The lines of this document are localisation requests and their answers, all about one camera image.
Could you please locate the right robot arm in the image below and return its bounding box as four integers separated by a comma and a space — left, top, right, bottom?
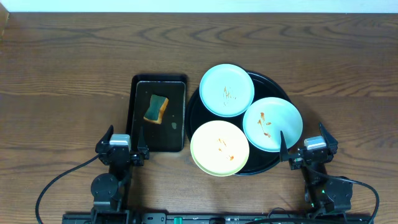
279, 124, 353, 219

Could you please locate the light blue plate top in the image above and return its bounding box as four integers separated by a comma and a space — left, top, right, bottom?
199, 64, 254, 118

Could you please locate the light blue plate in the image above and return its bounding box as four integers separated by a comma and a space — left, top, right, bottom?
199, 64, 254, 118
243, 97, 303, 152

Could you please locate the black round tray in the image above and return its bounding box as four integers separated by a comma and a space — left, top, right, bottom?
185, 71, 290, 175

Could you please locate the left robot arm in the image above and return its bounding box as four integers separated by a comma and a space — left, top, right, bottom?
88, 126, 149, 224

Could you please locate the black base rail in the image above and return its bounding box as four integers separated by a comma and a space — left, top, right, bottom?
62, 213, 369, 224

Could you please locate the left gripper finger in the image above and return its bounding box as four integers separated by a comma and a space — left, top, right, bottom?
137, 127, 149, 160
95, 125, 114, 153

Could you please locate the black rectangular tray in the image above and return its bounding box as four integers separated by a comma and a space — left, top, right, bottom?
126, 74, 187, 152

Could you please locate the yellow plate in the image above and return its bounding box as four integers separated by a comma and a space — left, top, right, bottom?
190, 120, 249, 177

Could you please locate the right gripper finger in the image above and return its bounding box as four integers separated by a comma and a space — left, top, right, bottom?
279, 131, 289, 162
319, 122, 338, 154

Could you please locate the green orange sponge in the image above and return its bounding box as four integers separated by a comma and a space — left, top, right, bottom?
144, 95, 169, 124

